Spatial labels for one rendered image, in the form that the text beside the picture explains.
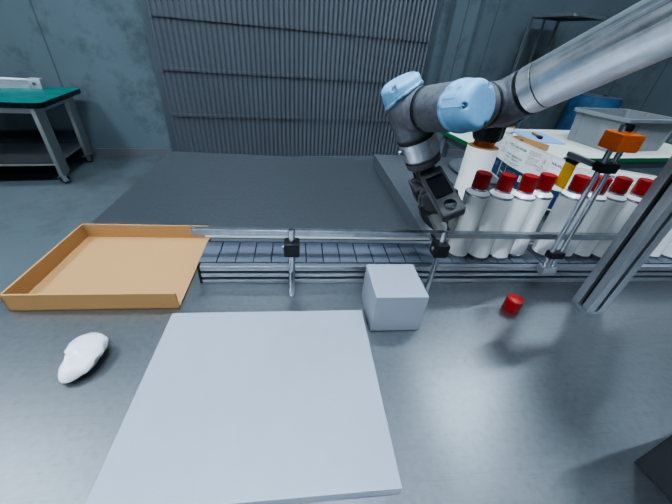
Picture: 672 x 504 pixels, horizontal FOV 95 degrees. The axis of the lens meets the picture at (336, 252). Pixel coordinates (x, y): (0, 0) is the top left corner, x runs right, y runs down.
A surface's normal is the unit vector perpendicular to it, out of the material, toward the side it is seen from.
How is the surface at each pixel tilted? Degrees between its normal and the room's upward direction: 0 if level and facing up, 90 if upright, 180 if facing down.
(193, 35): 90
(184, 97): 90
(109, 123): 90
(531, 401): 0
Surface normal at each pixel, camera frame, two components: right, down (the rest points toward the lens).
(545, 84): -0.73, 0.57
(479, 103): 0.51, 0.32
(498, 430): 0.07, -0.82
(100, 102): 0.25, 0.56
